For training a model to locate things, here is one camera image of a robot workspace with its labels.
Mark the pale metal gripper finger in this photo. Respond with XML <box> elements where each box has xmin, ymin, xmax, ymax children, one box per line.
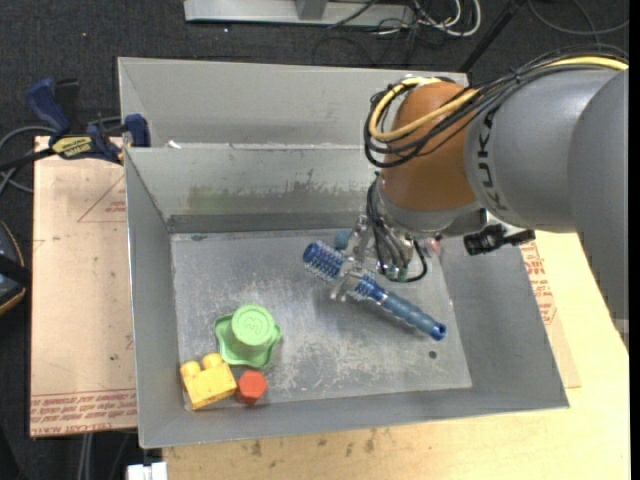
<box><xmin>329</xmin><ymin>268</ymin><xmax>365</xmax><ymax>304</ymax></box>
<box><xmin>345</xmin><ymin>215</ymin><xmax>375</xmax><ymax>268</ymax></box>

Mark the blue round hairbrush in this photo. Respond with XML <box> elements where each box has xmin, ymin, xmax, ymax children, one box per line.
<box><xmin>301</xmin><ymin>240</ymin><xmax>448</xmax><ymax>342</ymax></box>

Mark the green star-shaped cup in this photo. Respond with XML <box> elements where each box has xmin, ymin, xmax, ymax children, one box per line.
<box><xmin>213</xmin><ymin>303</ymin><xmax>284</xmax><ymax>370</ymax></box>

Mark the grey metal bin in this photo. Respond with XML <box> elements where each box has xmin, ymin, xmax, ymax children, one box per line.
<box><xmin>116</xmin><ymin>56</ymin><xmax>572</xmax><ymax>451</ymax></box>

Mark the orange-red hexagonal block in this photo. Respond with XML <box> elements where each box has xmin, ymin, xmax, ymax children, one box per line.
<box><xmin>235</xmin><ymin>369</ymin><xmax>269</xmax><ymax>406</ymax></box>

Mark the yellow toy brick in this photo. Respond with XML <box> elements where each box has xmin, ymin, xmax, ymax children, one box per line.
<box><xmin>179</xmin><ymin>351</ymin><xmax>239</xmax><ymax>412</ymax></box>

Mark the brown cardboard board, red print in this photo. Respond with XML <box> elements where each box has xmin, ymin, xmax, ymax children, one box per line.
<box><xmin>28</xmin><ymin>134</ymin><xmax>584</xmax><ymax>440</ymax></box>

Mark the black cylinder on white bracket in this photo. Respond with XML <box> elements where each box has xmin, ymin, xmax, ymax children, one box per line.
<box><xmin>462</xmin><ymin>223</ymin><xmax>537</xmax><ymax>257</ymax></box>

